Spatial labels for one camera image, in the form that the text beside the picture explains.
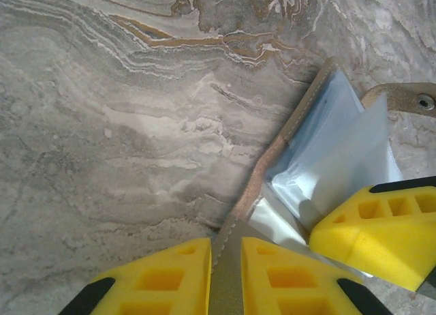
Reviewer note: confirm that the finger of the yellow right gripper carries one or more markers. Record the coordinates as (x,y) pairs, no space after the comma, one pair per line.
(381,240)

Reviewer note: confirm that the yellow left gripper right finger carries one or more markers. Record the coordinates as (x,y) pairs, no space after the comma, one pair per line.
(289,287)

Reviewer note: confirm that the taupe leather card holder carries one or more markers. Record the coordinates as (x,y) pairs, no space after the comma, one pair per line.
(334,131)

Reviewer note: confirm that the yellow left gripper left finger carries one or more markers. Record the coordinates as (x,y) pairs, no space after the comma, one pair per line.
(163,281)

